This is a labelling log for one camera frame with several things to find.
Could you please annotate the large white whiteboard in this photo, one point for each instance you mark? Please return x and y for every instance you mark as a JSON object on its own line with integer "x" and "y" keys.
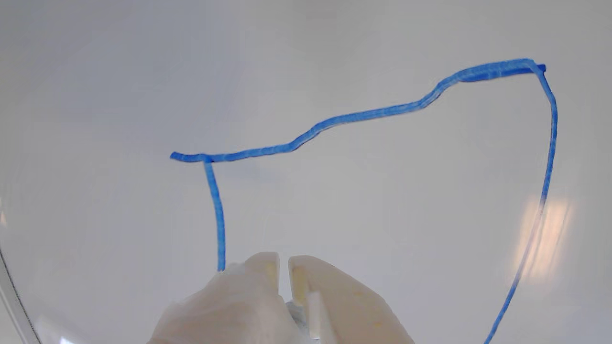
{"x": 334, "y": 191}

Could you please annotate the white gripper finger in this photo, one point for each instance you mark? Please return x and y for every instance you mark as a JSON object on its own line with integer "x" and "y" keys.
{"x": 239, "y": 310}
{"x": 344, "y": 310}

